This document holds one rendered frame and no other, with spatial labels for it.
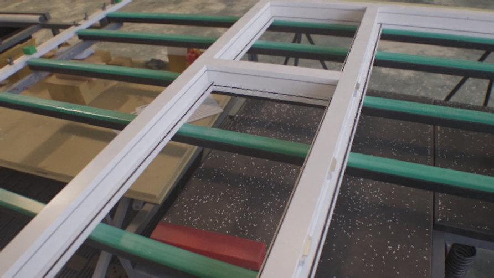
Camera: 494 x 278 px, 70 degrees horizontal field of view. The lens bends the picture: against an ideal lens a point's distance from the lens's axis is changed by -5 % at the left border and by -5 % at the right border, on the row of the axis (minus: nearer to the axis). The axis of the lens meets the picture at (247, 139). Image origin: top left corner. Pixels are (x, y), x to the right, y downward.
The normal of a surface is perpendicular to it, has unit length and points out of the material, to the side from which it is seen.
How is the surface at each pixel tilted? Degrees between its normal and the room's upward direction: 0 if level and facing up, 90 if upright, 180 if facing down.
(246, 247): 0
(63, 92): 90
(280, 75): 90
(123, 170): 90
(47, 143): 0
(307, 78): 90
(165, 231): 0
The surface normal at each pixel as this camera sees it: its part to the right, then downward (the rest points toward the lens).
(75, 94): -0.37, 0.60
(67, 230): 0.92, 0.17
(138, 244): -0.08, -0.78
